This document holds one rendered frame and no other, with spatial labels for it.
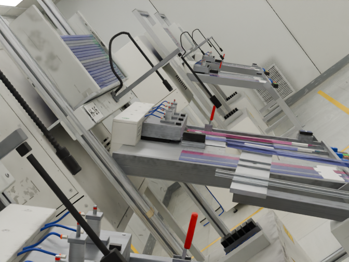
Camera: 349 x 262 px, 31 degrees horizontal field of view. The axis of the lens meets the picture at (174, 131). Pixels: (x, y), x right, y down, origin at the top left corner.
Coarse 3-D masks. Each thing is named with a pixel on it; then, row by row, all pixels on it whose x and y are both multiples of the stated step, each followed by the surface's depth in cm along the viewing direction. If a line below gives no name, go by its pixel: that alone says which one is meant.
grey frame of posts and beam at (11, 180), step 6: (0, 162) 112; (0, 168) 111; (6, 168) 113; (0, 174) 109; (6, 174) 111; (0, 180) 107; (6, 180) 110; (12, 180) 112; (0, 186) 106; (6, 186) 108; (0, 192) 105; (6, 192) 113; (0, 198) 110; (6, 198) 112; (0, 204) 110; (6, 204) 110; (0, 210) 110
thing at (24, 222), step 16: (16, 208) 105; (32, 208) 106; (48, 208) 107; (0, 224) 97; (16, 224) 97; (32, 224) 98; (0, 240) 90; (16, 240) 91; (32, 240) 94; (0, 256) 84; (16, 256) 87
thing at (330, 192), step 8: (224, 176) 127; (232, 176) 126; (240, 176) 126; (248, 176) 126; (256, 176) 126; (264, 184) 125; (272, 184) 125; (280, 184) 125; (288, 184) 124; (296, 184) 124; (304, 184) 125; (312, 192) 124; (320, 192) 124; (328, 192) 123; (336, 192) 123; (344, 192) 123
